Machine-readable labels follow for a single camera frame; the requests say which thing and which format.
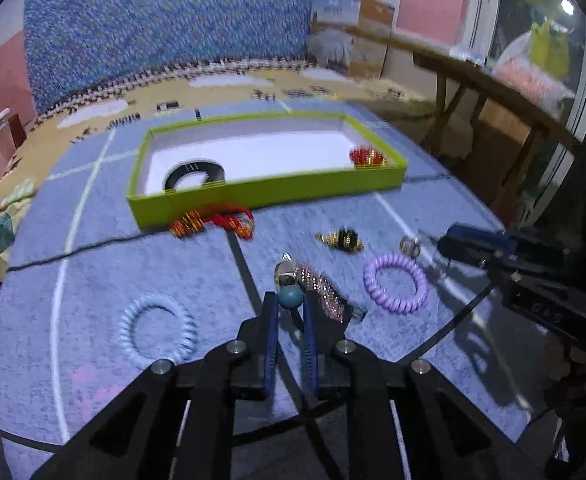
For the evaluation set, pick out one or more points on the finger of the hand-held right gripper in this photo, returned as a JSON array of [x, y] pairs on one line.
[[475, 236], [465, 255]]

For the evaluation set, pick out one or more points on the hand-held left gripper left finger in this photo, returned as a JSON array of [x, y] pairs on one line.
[[271, 345]]

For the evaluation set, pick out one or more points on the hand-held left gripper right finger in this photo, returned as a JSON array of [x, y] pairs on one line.
[[310, 355]]

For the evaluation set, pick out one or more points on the rhinestone hair clip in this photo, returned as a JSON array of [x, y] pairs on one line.
[[323, 290]]

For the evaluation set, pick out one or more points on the shallow green cardboard box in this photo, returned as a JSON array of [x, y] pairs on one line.
[[273, 196]]

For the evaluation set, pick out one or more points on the dark wooden folding table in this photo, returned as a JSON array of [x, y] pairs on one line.
[[498, 90]]

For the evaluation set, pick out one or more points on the white red-printed plastic bag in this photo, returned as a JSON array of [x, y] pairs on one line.
[[528, 85]]

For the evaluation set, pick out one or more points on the clear plastic packet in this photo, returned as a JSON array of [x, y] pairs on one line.
[[468, 54]]

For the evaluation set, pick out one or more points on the black wrist band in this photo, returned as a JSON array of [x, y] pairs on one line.
[[214, 170]]

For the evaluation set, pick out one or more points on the yellow-green plastic bag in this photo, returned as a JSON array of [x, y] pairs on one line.
[[550, 50]]

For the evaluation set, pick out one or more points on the cardboard quilt box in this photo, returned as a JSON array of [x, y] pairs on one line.
[[373, 20]]

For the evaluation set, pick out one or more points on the yellow printed bed sheet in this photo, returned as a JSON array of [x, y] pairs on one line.
[[143, 91]]

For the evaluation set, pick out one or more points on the brown wooden nightstand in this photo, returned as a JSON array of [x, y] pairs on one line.
[[17, 130]]

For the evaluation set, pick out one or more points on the blue patterned headboard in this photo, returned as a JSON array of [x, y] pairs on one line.
[[173, 25]]

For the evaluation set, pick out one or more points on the white window frame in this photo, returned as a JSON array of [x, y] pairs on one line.
[[475, 5]]

